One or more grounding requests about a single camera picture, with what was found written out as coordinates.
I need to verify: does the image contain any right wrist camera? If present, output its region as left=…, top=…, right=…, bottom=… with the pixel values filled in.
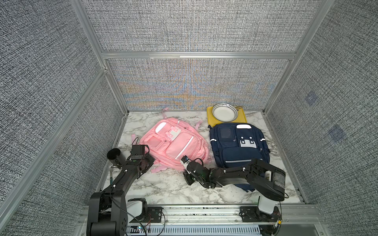
left=180, top=155, right=191, bottom=174

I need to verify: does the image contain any green handled fork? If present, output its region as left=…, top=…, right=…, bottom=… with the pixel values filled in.
left=109, top=164, right=114, bottom=185

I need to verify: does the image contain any black cup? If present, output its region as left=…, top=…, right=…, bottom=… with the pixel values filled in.
left=107, top=148, right=126, bottom=170

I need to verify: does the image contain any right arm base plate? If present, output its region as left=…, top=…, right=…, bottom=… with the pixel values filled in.
left=239, top=206, right=282, bottom=223

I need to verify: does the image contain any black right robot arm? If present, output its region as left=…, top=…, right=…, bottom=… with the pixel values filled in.
left=180, top=156, right=286, bottom=215

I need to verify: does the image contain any yellow cutting board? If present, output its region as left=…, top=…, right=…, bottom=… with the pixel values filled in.
left=206, top=106, right=247, bottom=127

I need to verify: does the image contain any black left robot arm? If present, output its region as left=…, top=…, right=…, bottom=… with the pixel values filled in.
left=86, top=148, right=155, bottom=236

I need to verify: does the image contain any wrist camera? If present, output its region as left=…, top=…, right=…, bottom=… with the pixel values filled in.
left=130, top=145, right=146, bottom=160
left=180, top=155, right=191, bottom=174

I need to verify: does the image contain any pink backpack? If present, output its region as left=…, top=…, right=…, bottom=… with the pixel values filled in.
left=139, top=108, right=210, bottom=173

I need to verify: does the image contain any navy blue backpack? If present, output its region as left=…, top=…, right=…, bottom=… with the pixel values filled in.
left=209, top=122, right=271, bottom=192

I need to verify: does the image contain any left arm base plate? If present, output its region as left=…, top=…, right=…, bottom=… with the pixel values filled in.
left=131, top=206, right=163, bottom=223

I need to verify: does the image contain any white bowl dotted rim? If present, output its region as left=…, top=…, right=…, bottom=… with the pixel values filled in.
left=212, top=103, right=238, bottom=122

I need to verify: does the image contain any aluminium mounting rail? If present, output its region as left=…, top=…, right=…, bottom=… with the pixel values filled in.
left=73, top=204, right=325, bottom=236

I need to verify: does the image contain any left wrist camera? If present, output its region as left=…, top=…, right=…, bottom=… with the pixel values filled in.
left=130, top=145, right=146, bottom=160

